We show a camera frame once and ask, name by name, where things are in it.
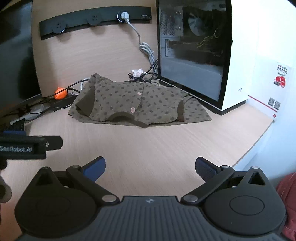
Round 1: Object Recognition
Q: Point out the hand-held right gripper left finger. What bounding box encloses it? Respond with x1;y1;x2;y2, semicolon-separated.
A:
31;156;120;206

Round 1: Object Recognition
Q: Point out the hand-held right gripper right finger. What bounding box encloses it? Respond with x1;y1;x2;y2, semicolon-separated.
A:
180;157;270;206

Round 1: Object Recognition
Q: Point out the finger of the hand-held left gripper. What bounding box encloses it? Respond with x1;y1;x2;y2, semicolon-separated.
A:
45;136;63;151

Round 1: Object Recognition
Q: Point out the olive dotted knit cardigan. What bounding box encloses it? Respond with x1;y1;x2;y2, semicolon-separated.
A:
68;73;212;128

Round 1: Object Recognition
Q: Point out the black power strip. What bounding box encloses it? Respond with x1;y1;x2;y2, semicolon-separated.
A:
49;94;78;112

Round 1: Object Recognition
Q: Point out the orange pumpkin toy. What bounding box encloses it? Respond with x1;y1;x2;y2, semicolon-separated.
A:
54;87;68;100

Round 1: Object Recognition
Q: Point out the red cloth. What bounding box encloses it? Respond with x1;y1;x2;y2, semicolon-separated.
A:
276;172;296;240

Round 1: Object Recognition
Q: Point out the black monitor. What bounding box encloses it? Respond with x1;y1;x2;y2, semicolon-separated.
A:
0;0;43;112

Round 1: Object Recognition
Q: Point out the white glass-sided computer case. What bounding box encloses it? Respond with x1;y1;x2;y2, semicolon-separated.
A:
156;0;249;115

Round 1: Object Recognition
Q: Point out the black cable bundle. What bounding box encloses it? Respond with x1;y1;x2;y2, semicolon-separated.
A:
18;59;162;109

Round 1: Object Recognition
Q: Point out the wall poster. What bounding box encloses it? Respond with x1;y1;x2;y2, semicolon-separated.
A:
247;61;291;123

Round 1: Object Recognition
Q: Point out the black wall socket rail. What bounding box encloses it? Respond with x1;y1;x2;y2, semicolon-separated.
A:
39;6;152;39

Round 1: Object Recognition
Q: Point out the white plug with grey cable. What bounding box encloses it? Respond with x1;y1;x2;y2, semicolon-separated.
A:
117;11;159;67

